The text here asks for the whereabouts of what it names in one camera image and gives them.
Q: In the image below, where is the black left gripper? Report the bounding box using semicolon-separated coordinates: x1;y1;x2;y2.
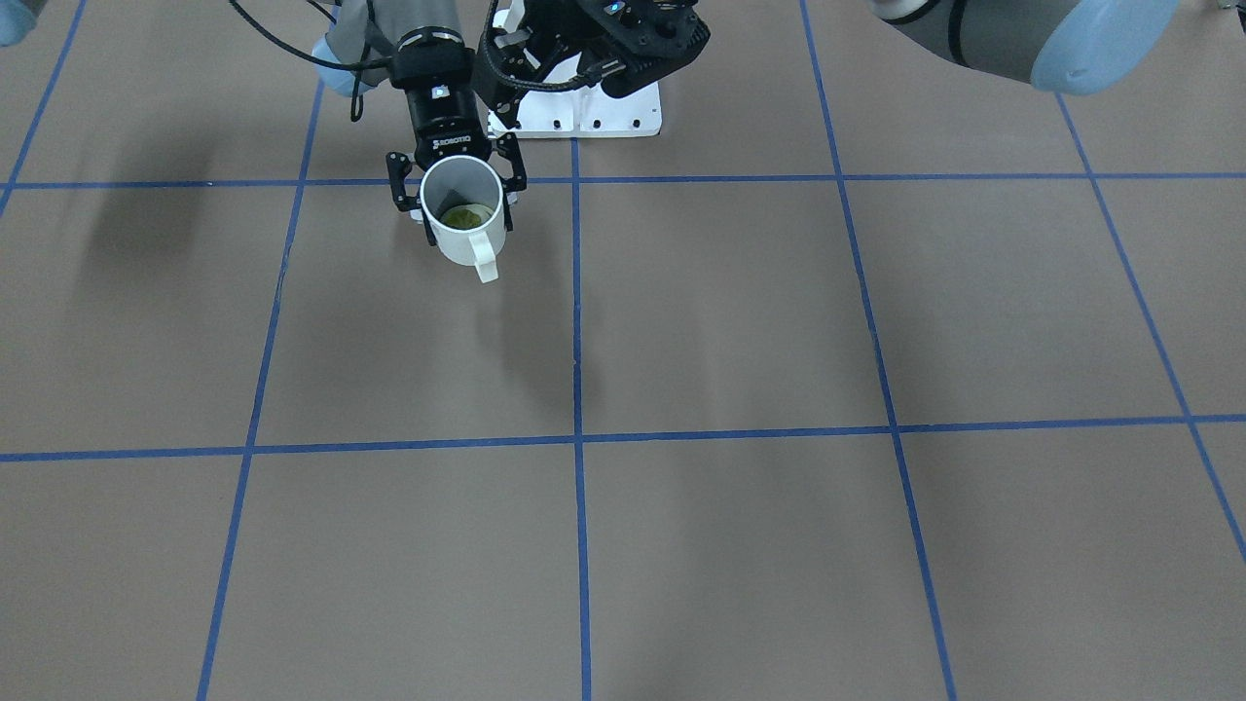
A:
481;0;624;108

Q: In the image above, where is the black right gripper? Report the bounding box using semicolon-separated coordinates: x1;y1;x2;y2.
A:
385;27;530;247

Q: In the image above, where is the white plastic cup with handle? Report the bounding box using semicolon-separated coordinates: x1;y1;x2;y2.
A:
419;154;507;283

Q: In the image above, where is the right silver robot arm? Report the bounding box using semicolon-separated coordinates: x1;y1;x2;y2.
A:
232;1;527;253

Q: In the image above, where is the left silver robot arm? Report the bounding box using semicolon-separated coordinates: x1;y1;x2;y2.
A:
478;1;1177;110

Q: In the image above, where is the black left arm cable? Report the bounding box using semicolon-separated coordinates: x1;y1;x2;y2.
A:
478;29;624;96

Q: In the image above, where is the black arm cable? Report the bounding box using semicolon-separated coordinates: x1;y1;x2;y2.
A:
228;0;400;125
478;29;624;96

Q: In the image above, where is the white camera pole with base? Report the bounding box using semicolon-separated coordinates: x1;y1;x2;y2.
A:
473;65;663;139

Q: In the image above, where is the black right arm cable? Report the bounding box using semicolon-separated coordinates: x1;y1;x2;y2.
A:
228;0;400;125

